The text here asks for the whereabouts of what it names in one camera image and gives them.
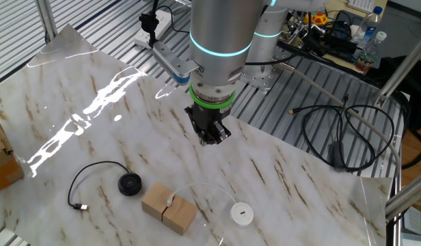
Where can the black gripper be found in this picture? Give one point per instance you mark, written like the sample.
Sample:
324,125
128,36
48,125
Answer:
205,119

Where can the white round docking station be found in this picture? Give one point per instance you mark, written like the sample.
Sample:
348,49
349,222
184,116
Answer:
241,219

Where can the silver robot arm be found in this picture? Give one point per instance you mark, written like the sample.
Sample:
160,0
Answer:
217,27

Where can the black round docking station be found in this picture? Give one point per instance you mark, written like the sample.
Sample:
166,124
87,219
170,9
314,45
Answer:
129,186

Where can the marble patterned sheet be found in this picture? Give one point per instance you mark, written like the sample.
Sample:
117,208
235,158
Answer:
265,171

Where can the white power strip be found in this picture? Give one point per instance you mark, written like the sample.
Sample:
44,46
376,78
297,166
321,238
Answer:
163,21

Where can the yellow red toy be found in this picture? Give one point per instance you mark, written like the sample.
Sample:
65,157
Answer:
319,19

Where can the white cap plastic bottle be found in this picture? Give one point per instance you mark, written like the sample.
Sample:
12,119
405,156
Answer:
367,56

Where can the yellow wooden desk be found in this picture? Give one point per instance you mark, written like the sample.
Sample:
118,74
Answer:
335,5

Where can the blue cap water bottle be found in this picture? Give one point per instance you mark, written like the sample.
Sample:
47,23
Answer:
367,27

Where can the white keyboard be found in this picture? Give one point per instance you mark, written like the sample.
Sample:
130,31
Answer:
361,4

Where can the black bag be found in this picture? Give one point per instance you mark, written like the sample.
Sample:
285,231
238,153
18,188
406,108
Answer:
419,109

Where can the brown cardboard box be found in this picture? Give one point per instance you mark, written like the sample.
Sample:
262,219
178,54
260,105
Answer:
2,171

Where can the white box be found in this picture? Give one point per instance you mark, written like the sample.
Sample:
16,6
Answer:
412,222

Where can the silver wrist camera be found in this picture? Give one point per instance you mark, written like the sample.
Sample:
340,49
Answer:
169,59

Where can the aluminium frame post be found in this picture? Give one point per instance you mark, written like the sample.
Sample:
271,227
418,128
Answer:
46,17
407,196
402,68

